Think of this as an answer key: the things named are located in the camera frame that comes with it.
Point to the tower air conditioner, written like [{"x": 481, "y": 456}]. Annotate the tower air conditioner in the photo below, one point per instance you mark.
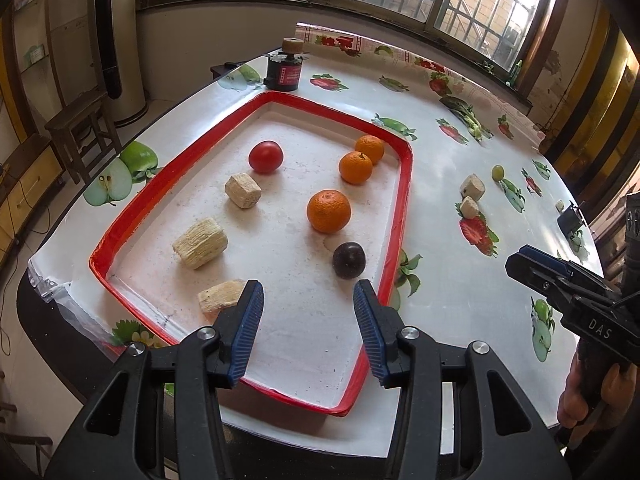
[{"x": 122, "y": 60}]

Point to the green grape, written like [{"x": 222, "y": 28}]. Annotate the green grape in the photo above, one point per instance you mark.
[{"x": 497, "y": 173}]

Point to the large pale corn cob piece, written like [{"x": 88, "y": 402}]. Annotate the large pale corn cob piece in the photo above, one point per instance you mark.
[{"x": 200, "y": 243}]

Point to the fruit print tablecloth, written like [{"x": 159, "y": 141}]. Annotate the fruit print tablecloth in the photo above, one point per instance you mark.
[{"x": 450, "y": 280}]

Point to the dark purple plum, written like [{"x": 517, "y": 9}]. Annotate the dark purple plum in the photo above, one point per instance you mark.
[{"x": 349, "y": 260}]

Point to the wooden stool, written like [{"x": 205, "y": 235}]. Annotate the wooden stool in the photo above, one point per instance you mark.
[{"x": 75, "y": 120}]

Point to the wooden shelf unit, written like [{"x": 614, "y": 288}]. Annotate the wooden shelf unit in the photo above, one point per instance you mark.
[{"x": 30, "y": 175}]

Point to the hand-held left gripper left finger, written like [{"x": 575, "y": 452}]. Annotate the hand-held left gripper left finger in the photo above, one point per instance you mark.
[{"x": 245, "y": 330}]

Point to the red rimmed white tray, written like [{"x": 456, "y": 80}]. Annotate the red rimmed white tray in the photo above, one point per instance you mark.
[{"x": 280, "y": 320}]

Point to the red tomato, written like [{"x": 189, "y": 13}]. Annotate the red tomato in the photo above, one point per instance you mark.
[{"x": 266, "y": 157}]

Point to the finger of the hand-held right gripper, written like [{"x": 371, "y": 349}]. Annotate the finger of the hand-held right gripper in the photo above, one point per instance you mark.
[
  {"x": 535, "y": 275},
  {"x": 550, "y": 260}
]

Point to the green leafy vegetable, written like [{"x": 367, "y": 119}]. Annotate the green leafy vegetable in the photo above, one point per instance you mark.
[{"x": 465, "y": 115}]

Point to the small pale corn cob piece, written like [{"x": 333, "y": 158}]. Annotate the small pale corn cob piece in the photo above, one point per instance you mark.
[{"x": 469, "y": 207}]

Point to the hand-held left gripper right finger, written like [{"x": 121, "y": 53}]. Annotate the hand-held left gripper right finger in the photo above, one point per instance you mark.
[{"x": 372, "y": 335}]

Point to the orange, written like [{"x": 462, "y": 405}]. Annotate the orange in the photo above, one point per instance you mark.
[
  {"x": 356, "y": 167},
  {"x": 371, "y": 147},
  {"x": 329, "y": 211}
]

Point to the dark ink bottle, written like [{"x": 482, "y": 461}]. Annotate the dark ink bottle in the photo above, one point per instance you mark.
[{"x": 282, "y": 72}]

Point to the person's right hand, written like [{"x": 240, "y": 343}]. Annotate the person's right hand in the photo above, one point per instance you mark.
[{"x": 570, "y": 400}]

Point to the green bottle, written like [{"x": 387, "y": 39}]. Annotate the green bottle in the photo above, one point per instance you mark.
[{"x": 516, "y": 74}]

